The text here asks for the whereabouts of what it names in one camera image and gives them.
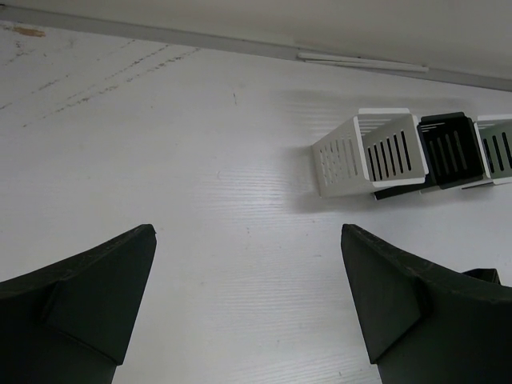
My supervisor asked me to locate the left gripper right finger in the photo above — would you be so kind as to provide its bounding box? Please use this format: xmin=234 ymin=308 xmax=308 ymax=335
xmin=341 ymin=224 xmax=511 ymax=383

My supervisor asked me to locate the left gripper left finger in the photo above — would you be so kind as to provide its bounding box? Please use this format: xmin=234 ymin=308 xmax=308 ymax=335
xmin=1 ymin=224 xmax=157 ymax=383

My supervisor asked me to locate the white slotted bin far left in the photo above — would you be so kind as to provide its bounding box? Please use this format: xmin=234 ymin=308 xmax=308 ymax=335
xmin=312 ymin=108 xmax=429 ymax=198

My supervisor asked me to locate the white slotted bin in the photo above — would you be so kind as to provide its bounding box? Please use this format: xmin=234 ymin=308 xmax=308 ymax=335
xmin=457 ymin=114 xmax=511 ymax=190
xmin=312 ymin=108 xmax=429 ymax=198

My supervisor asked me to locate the black slotted bin centre left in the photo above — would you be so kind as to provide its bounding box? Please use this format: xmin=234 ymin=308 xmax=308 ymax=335
xmin=374 ymin=112 xmax=486 ymax=200

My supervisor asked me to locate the white slotted bin centre right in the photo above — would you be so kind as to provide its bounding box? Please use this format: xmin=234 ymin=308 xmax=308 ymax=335
xmin=457 ymin=114 xmax=511 ymax=190

